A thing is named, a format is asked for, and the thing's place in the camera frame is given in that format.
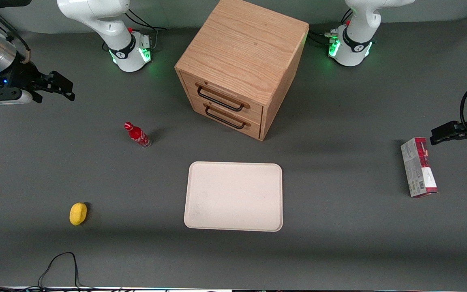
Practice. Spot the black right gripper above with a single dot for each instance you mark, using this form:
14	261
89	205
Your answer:
22	76

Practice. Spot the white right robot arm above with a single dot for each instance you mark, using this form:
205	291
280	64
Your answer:
95	16

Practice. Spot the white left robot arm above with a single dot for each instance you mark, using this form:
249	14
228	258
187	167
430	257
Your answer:
359	24

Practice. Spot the oak wooden drawer cabinet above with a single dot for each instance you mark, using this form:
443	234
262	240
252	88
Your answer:
245	48

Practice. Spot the grey and red carton box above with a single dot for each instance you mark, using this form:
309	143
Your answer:
418	168

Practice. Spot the red soda bottle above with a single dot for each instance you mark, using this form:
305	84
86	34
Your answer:
138	136

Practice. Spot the yellow lemon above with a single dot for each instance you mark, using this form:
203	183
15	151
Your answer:
78	213

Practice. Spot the beige rectangular tray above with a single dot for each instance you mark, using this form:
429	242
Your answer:
233	196

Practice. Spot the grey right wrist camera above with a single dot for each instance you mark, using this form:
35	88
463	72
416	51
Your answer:
2	98

